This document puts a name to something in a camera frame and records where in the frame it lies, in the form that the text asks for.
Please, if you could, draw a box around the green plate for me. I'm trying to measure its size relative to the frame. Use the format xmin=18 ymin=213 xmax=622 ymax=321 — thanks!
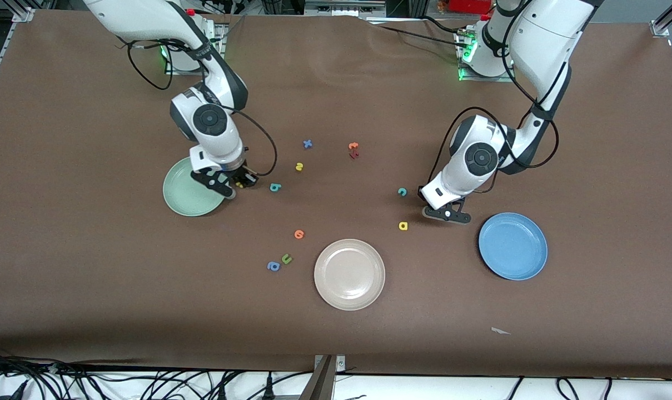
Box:
xmin=163 ymin=156 xmax=230 ymax=217

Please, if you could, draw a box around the blue plate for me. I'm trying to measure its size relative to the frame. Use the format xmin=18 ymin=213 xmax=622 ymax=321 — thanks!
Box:
xmin=478 ymin=212 xmax=548 ymax=281

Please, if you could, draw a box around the beige plate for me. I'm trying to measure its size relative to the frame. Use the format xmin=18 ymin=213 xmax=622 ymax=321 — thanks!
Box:
xmin=314 ymin=239 xmax=386 ymax=311

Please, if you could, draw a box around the brown paper table cover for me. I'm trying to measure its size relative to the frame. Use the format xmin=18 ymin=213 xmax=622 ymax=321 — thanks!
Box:
xmin=0 ymin=8 xmax=672 ymax=379

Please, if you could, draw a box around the red box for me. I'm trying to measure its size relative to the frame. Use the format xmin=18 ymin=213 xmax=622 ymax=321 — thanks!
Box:
xmin=450 ymin=0 xmax=493 ymax=14

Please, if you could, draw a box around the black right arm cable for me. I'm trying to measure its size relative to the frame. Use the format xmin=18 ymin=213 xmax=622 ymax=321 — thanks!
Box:
xmin=126 ymin=39 xmax=278 ymax=178

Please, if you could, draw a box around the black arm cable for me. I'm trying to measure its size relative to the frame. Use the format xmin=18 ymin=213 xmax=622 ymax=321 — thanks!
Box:
xmin=425 ymin=0 xmax=570 ymax=192
xmin=126 ymin=39 xmax=278 ymax=178

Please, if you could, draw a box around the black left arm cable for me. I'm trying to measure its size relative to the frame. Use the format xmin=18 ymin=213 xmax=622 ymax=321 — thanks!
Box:
xmin=425 ymin=0 xmax=570 ymax=192

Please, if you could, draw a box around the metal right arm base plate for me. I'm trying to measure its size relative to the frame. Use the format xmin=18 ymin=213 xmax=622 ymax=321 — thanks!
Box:
xmin=165 ymin=25 xmax=225 ymax=76

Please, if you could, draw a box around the metal frame bar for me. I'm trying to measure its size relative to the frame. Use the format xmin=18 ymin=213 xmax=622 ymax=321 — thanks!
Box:
xmin=304 ymin=0 xmax=387 ymax=17

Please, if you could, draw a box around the black cable with plug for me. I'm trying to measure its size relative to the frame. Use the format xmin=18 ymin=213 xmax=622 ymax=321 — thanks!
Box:
xmin=261 ymin=373 xmax=314 ymax=400
xmin=213 ymin=371 xmax=247 ymax=400

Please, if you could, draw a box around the metal table edge bracket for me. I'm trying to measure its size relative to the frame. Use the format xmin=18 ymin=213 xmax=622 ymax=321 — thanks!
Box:
xmin=300 ymin=354 xmax=346 ymax=400

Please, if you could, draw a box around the aluminium side rail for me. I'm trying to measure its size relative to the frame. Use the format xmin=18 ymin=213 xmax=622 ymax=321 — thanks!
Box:
xmin=0 ymin=22 xmax=22 ymax=109

